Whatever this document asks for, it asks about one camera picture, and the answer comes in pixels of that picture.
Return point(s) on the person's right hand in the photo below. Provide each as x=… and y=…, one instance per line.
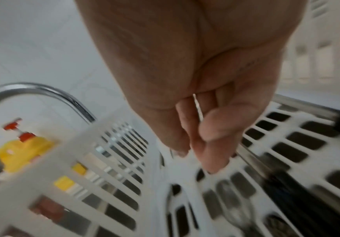
x=170, y=57

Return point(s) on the thin silver metal utensil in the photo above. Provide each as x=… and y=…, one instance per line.
x=198, y=108

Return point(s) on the chrome curved faucet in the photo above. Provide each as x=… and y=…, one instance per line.
x=41, y=86

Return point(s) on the white slotted plastic basket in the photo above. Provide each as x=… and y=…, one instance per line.
x=58, y=155

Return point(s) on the white plastic crate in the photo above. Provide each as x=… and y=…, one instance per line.
x=319, y=57

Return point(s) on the yellow soap bottle red pump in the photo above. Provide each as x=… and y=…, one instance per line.
x=23, y=150

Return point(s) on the reddish brown object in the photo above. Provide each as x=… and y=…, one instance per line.
x=48, y=210

